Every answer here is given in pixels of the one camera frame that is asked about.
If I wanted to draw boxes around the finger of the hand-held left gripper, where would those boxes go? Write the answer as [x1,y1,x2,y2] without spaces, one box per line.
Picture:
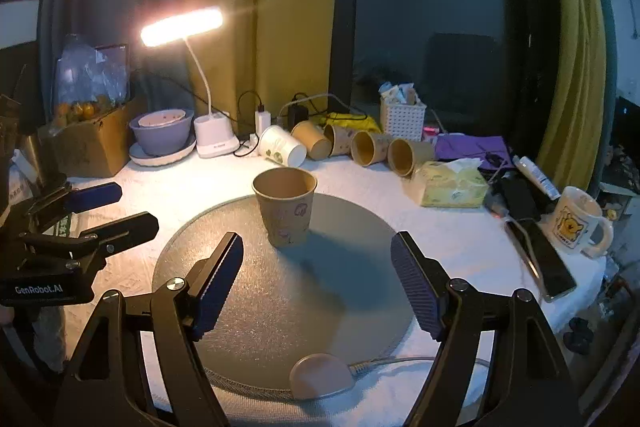
[77,212,160,258]
[62,181,123,214]

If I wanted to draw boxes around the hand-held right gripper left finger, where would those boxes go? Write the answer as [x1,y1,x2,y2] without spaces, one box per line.
[52,232,245,427]

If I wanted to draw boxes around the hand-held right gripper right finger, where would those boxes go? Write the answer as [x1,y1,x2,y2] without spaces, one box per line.
[390,231,587,427]

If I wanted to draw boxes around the brown printed paper cup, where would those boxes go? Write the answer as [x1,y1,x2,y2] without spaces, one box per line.
[252,167,318,249]

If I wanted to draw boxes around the white printed paper cup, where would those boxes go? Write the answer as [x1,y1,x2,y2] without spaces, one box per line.
[258,125,307,168]

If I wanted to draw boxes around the cardboard box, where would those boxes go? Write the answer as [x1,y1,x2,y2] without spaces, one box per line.
[47,99,146,178]

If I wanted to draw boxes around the white plate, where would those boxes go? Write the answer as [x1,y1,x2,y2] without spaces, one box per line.
[129,138,197,168]

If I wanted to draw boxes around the purple bowl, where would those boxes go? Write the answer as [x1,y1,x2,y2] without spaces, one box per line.
[129,108,196,156]

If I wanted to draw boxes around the pile of small oranges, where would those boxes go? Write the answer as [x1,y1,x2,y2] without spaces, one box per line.
[55,99,121,124]

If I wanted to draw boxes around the round grey mat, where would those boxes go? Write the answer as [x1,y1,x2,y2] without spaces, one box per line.
[151,193,421,400]

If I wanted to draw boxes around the yellow tissue pack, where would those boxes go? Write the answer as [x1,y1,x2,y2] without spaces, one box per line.
[411,158,490,208]

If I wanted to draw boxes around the white desk lamp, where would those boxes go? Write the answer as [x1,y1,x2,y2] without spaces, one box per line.
[140,7,241,158]

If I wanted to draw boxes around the clear plastic bag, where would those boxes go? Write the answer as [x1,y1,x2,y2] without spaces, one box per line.
[54,34,132,108]

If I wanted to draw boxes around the oval mat controller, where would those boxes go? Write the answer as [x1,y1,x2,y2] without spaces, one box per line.
[290,353,355,400]

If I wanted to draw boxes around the black smartphone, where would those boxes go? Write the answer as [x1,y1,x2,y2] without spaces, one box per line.
[505,217,578,303]

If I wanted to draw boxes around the black pouch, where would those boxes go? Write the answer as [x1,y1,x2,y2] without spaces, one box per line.
[492,177,543,223]

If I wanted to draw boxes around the purple cloth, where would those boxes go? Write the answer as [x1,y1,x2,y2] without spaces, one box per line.
[434,133,513,170]

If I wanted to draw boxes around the white tube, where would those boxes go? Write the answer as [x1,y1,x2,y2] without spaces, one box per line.
[512,155,561,200]

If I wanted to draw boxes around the white plastic basket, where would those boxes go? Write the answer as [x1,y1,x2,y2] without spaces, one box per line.
[380,94,427,142]

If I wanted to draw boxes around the white mug yellow bear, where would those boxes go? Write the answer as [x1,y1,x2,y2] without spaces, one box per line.
[542,186,615,259]

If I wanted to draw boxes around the yellow plastic bag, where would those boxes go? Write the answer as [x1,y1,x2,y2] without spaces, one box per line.
[325,112,383,135]

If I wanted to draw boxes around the packets in basket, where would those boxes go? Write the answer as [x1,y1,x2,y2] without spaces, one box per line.
[378,82,418,105]

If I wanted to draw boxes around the yellow curtain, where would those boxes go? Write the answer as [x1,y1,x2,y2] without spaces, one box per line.
[177,0,358,128]
[537,0,608,195]

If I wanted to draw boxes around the black cable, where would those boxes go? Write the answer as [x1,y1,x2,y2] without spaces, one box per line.
[235,91,263,158]

